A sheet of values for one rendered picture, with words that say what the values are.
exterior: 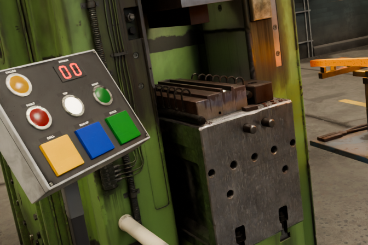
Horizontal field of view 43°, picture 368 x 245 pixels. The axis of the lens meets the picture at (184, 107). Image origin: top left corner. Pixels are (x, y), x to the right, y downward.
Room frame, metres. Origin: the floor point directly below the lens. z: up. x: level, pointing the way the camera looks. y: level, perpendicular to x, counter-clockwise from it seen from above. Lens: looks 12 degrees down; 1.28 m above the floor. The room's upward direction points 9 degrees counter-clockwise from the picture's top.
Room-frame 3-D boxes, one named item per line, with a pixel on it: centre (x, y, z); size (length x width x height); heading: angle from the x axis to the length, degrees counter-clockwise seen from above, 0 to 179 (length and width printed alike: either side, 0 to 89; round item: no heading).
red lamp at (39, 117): (0.98, 0.31, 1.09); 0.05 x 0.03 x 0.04; 120
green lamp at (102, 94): (1.14, 0.20, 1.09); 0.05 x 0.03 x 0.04; 120
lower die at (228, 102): (1.64, -0.02, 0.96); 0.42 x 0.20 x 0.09; 30
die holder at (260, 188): (1.68, -0.06, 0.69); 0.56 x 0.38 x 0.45; 30
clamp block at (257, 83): (1.60, -0.25, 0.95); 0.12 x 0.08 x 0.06; 30
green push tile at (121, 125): (1.12, 0.16, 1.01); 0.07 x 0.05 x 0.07; 145
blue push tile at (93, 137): (1.03, 0.22, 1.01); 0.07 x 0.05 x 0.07; 145
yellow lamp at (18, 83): (1.00, 0.34, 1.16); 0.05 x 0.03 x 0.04; 120
